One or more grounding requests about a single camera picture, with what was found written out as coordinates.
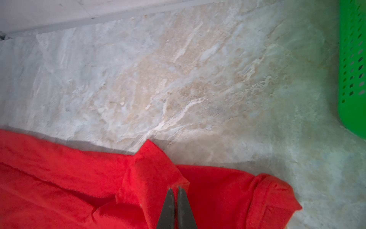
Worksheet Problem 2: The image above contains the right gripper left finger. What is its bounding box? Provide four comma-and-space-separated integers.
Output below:
156, 189, 175, 229

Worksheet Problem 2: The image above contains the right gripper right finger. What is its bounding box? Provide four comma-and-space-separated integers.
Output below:
177, 187, 198, 229

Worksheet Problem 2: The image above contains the red t-shirt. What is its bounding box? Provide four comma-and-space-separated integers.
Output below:
1, 130, 302, 229

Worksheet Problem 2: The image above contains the green plastic basket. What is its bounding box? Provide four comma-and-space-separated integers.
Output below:
338, 0, 366, 139

